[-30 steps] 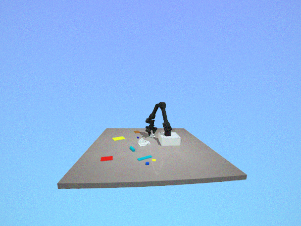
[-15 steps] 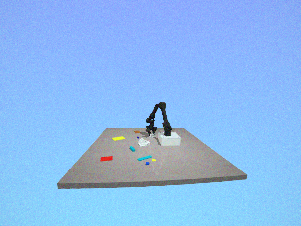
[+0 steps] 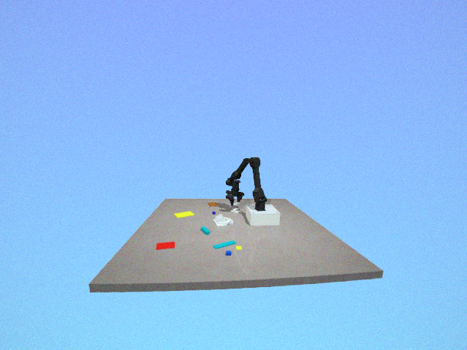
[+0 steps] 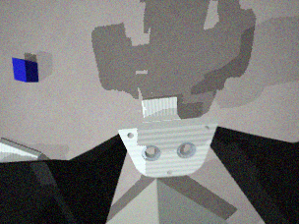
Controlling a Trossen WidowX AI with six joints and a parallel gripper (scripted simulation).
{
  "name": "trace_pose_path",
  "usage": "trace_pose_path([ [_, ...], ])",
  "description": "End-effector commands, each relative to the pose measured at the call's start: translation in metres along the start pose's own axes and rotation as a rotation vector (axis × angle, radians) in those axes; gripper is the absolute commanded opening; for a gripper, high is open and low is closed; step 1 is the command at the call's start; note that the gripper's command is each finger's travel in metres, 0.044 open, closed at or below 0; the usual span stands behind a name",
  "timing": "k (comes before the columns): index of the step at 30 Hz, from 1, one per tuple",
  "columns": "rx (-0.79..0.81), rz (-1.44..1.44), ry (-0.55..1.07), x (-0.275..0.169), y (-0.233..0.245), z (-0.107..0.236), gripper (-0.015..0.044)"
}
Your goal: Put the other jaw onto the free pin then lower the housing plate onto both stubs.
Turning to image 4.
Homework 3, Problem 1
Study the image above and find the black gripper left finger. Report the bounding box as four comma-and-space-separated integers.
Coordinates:
0, 134, 127, 224

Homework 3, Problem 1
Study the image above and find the blue block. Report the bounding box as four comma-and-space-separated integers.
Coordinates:
12, 57, 38, 83

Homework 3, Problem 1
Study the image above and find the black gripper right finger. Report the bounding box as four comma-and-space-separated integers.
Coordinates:
209, 127, 299, 224

